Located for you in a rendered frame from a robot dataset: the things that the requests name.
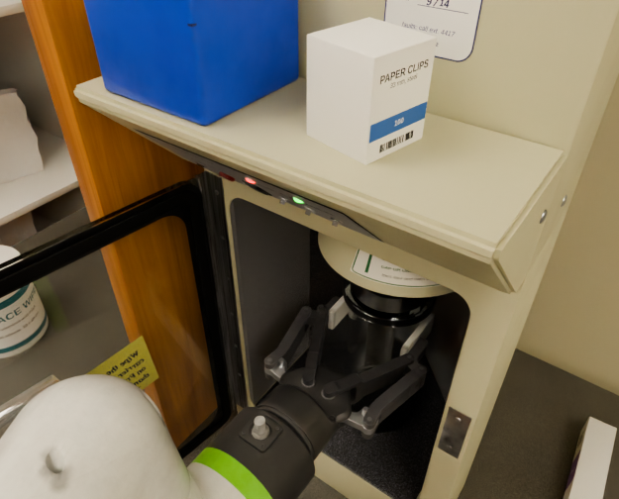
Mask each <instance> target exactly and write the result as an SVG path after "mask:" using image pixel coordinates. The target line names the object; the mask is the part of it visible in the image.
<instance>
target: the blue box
mask: <svg viewBox="0 0 619 499"><path fill-rule="evenodd" d="M83 1H84V5H85V10H86V14H87V18H88V22H89V26H90V30H91V34H92V38H93V42H94V45H95V49H96V53H97V58H98V62H99V66H100V70H101V74H102V78H103V82H104V86H105V88H106V89H107V90H108V91H110V92H113V93H115V94H118V95H121V96H123V97H126V98H129V99H132V100H134V101H137V102H140V103H143V104H145V105H148V106H151V107H153V108H156V109H159V110H161V111H163V112H166V113H169V114H171V115H174V116H177V117H180V118H182V119H185V120H188V121H191V122H193V123H196V124H199V125H201V126H208V125H210V124H212V123H214V122H216V121H218V120H220V119H222V118H224V117H226V116H228V115H230V114H232V113H234V112H236V111H238V110H240V109H242V108H244V107H245V106H247V105H249V104H251V103H253V102H255V101H257V100H258V99H260V98H262V97H264V96H266V95H268V94H270V93H272V92H274V91H276V90H278V89H280V88H282V87H284V86H286V85H288V84H290V83H292V82H294V81H296V80H297V79H298V76H299V50H298V0H83Z"/></svg>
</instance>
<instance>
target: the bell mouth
mask: <svg viewBox="0 0 619 499"><path fill-rule="evenodd" d="M318 244H319V248H320V251H321V253H322V255H323V257H324V258H325V259H326V261H327V262H328V263H329V264H330V266H331V267H332V268H333V269H335V270H336V271H337V272H338V273H339V274H341V275H342V276H343V277H345V278H346V279H348V280H349V281H350V282H352V283H354V284H356V285H358V286H360V287H363V288H365V289H368V290H371V291H374V292H377V293H381V294H385V295H390V296H397V297H408V298H422V297H433V296H439V295H444V294H448V293H451V292H454V290H452V289H450V288H448V287H445V286H443V285H441V284H438V283H436V282H434V281H431V280H429V279H427V278H424V277H422V276H420V275H418V274H415V273H413V272H411V271H408V270H406V269H404V268H401V267H399V266H397V265H395V264H392V263H390V262H388V261H385V260H383V259H381V258H378V257H376V256H374V255H371V254H369V253H367V252H365V251H362V250H360V249H356V248H354V247H352V246H349V245H347V244H345V243H342V242H340V241H338V240H336V239H333V238H331V237H329V236H326V235H324V234H322V233H318Z"/></svg>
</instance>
